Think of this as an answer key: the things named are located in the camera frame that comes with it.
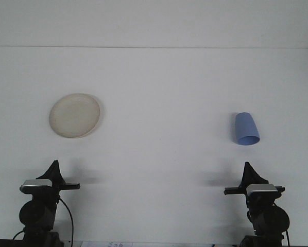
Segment pale blue cup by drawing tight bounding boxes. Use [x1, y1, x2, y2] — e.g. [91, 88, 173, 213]
[233, 112, 261, 146]

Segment pale round plate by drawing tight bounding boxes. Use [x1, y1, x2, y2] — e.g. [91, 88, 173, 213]
[48, 93, 101, 139]

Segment black base panel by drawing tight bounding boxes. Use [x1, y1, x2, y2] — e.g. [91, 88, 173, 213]
[0, 238, 25, 247]

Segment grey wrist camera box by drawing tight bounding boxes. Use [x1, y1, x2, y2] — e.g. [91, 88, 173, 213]
[246, 183, 278, 198]
[19, 179, 54, 194]

